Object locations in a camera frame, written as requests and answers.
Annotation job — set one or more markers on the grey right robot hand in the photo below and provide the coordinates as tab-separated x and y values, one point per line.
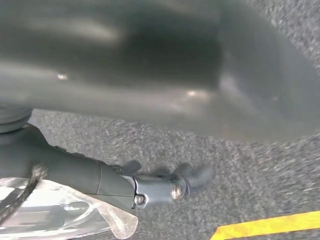
75	172

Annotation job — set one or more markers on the yellow floor tape square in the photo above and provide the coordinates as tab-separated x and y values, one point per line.
263	225

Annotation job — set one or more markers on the chrome barrier stanchion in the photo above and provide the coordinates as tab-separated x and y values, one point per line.
62	215

